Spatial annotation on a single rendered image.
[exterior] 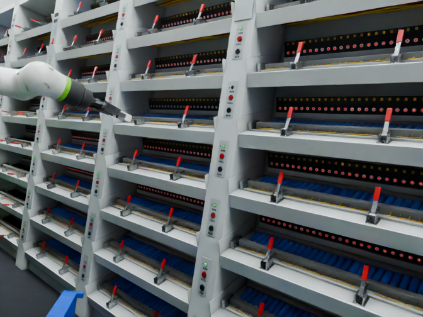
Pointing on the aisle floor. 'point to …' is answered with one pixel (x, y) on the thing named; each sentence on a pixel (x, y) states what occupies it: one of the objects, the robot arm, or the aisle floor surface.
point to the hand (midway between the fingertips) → (123, 116)
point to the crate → (65, 304)
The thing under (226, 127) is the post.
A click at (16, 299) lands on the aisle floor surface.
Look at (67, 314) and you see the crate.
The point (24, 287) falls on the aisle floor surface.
